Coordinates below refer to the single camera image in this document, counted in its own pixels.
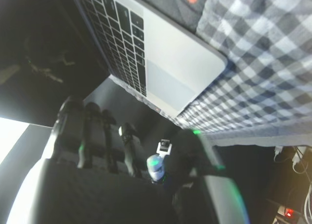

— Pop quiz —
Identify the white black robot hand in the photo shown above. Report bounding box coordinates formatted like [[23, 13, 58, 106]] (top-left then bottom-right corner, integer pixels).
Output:
[[4, 96, 247, 224]]

